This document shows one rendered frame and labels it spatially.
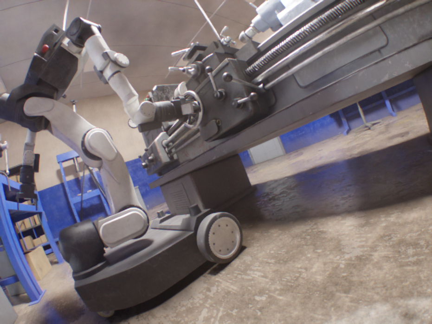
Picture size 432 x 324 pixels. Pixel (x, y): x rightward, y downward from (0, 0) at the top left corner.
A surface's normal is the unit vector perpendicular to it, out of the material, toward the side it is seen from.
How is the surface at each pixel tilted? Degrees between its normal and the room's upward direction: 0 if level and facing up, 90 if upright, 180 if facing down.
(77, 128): 90
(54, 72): 110
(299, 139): 90
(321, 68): 90
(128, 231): 90
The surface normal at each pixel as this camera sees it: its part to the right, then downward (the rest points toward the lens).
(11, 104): 0.60, 0.11
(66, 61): 0.88, 0.00
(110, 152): 0.64, -0.28
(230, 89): -0.72, 0.28
